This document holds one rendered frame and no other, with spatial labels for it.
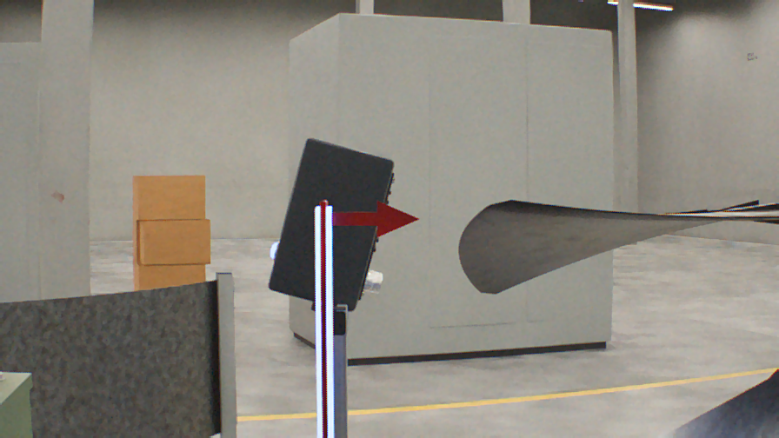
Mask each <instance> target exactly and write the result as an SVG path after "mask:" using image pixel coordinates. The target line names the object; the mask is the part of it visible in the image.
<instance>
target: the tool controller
mask: <svg viewBox="0 0 779 438"><path fill-rule="evenodd" d="M394 165H395V164H394V161H393V160H392V159H390V158H387V157H383V156H378V155H374V154H370V153H367V152H364V151H361V150H357V149H352V148H348V147H344V146H341V145H338V144H334V143H328V142H325V141H322V140H318V139H315V138H308V139H307V140H306V142H305V144H304V148H303V153H302V155H301V159H300V163H299V166H298V169H297V173H296V179H295V181H294V185H293V189H292V192H291V195H290V201H289V205H288V208H287V211H286V215H285V218H284V222H283V227H282V231H281V235H280V240H279V243H278V246H277V250H276V256H275V260H274V263H273V267H272V270H271V274H270V279H269V283H268V286H269V289H270V290H272V291H275V292H278V293H282V294H285V295H291V296H294V297H297V298H301V299H304V300H307V301H311V302H312V305H311V310H313V311H316V207H320V202H321V201H327V202H328V207H332V213H377V201H379V202H382V203H384V204H389V200H388V197H389V195H391V191H390V188H391V184H392V183H394V182H395V177H394V174H395V173H393V169H394ZM378 240H379V238H378V237H377V226H332V305H333V307H337V304H339V305H347V306H348V311H349V312H352V311H354V310H355V309H356V305H357V302H358V301H361V298H362V296H364V293H365V290H367V291H370V292H374V293H377V294H378V293H379V291H380V288H381V285H382V281H383V275H382V274H381V273H378V272H375V271H371V270H369V268H370V263H371V259H372V256H373V252H376V242H378Z"/></svg>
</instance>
